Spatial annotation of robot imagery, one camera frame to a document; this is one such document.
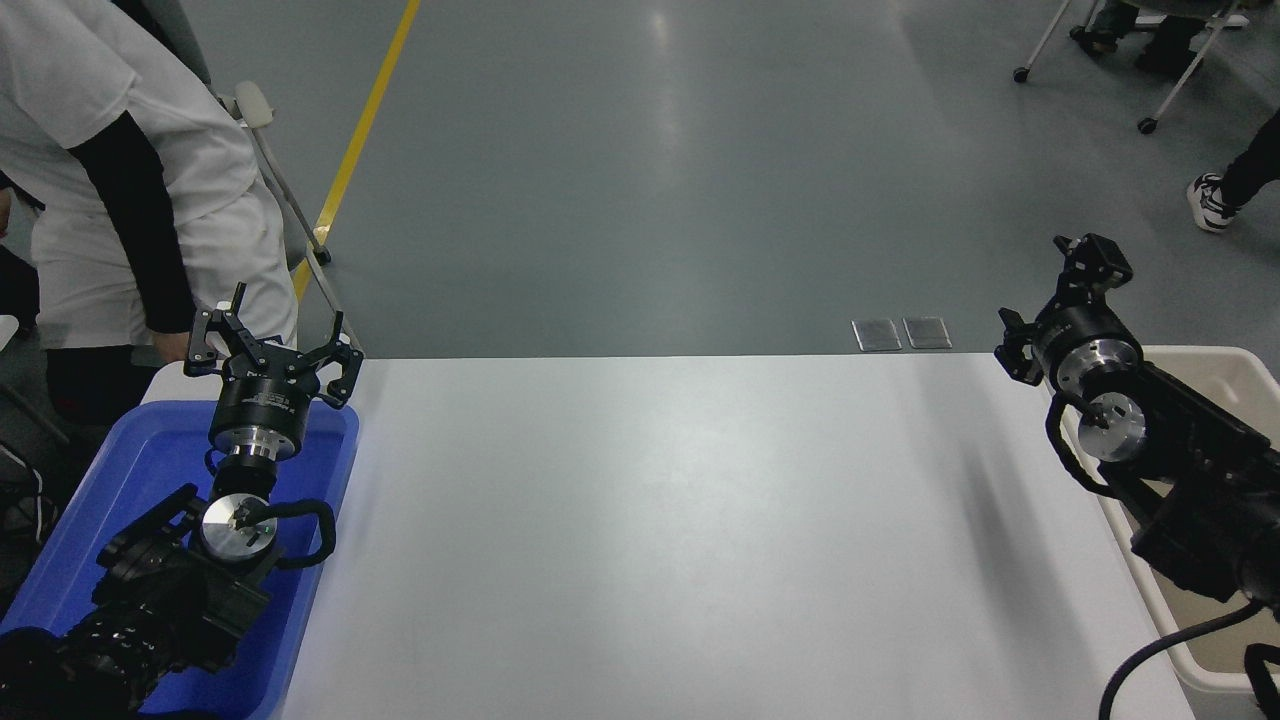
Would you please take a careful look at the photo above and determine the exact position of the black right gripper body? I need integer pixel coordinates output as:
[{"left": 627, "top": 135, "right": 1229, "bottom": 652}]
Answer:
[{"left": 1035, "top": 305, "right": 1126, "bottom": 379}]

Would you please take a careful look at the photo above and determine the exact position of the standing person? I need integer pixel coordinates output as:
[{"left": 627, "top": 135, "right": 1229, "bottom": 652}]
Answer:
[{"left": 1187, "top": 108, "right": 1280, "bottom": 234}]

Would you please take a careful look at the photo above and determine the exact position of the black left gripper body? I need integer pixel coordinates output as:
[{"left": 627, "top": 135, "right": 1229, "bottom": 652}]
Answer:
[{"left": 210, "top": 355, "right": 323, "bottom": 443}]

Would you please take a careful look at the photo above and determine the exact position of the grey metal folding chair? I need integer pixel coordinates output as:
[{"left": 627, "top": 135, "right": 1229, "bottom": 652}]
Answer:
[{"left": 213, "top": 80, "right": 361, "bottom": 351}]

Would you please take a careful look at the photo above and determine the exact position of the large pale bin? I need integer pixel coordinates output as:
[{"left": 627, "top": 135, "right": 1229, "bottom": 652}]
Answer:
[{"left": 1037, "top": 346, "right": 1280, "bottom": 693}]

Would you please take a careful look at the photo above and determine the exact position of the grey wheeled chair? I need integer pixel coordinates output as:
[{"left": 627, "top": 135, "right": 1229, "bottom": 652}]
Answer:
[{"left": 1013, "top": 0, "right": 1251, "bottom": 134}]

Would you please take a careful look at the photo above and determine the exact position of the blue plastic tray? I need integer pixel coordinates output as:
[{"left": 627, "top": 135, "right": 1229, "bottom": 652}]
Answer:
[{"left": 0, "top": 398, "right": 359, "bottom": 720}]

